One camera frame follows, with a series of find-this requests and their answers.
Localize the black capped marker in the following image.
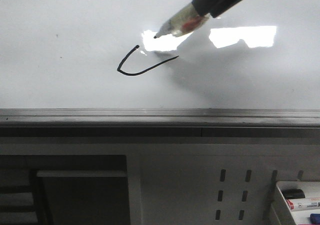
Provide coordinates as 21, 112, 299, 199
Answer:
281, 189, 305, 200

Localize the white marker tray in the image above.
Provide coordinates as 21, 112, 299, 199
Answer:
270, 181, 320, 225

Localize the red capped white marker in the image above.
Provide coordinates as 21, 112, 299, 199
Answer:
285, 197, 320, 212

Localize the dark cabinet with white shelf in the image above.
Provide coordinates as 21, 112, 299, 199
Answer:
0, 155, 131, 225

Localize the white perforated metal panel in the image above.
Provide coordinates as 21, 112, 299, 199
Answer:
126, 144, 320, 225

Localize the taped black tip marker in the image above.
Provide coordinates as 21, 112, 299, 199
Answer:
153, 3, 210, 39

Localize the white whiteboard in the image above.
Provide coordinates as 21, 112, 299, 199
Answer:
0, 0, 320, 110

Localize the blue capped marker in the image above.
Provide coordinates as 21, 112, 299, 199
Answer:
309, 213, 320, 225

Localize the grey aluminium whiteboard ledge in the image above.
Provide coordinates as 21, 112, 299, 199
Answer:
0, 108, 320, 138

